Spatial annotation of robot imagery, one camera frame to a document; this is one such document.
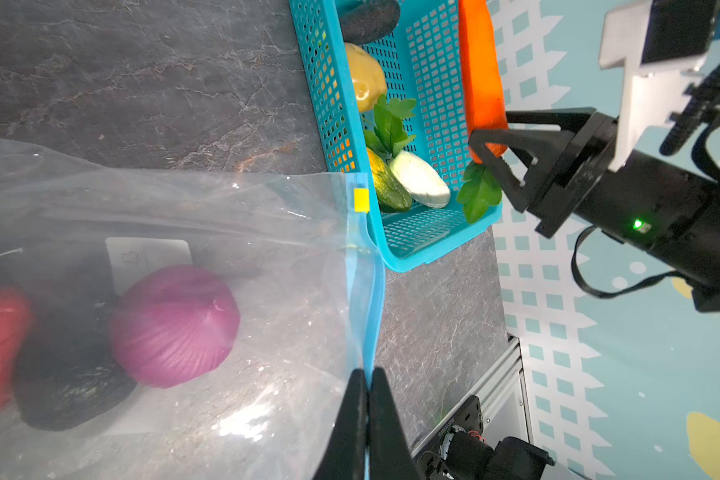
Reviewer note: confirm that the black toy avocado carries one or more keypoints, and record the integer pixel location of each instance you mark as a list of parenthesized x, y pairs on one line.
[(65, 373)]

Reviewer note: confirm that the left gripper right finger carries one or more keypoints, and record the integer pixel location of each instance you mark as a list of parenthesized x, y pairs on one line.
[(388, 454)]

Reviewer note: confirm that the clear zip top bag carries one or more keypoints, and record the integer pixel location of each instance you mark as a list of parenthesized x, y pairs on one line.
[(293, 249)]

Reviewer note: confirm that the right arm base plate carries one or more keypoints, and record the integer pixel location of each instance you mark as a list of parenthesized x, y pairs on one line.
[(457, 450)]

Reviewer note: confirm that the green toy vegetable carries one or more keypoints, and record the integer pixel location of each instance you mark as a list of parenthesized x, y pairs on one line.
[(387, 136)]

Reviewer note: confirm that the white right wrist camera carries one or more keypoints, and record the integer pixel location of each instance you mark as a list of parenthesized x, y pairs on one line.
[(661, 47)]

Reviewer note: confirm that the teal plastic basket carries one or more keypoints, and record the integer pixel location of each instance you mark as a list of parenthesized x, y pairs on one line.
[(420, 61)]

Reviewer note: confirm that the white toy daikon radish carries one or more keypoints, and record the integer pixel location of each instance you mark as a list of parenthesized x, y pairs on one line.
[(420, 180)]

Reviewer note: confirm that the yellow toy potato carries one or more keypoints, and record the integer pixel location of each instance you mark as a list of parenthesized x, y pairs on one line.
[(367, 76)]

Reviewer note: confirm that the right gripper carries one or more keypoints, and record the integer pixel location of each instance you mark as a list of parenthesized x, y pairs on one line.
[(669, 213)]

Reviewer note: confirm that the purple toy onion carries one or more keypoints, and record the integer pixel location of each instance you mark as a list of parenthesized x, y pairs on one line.
[(174, 325)]

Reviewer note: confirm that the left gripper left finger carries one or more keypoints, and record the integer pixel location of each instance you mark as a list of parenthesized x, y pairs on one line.
[(345, 454)]

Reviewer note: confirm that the dark purple toy eggplant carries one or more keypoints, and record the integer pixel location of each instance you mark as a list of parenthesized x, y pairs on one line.
[(369, 21)]

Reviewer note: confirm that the orange toy carrot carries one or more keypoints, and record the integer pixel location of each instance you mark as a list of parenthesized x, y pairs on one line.
[(481, 80)]

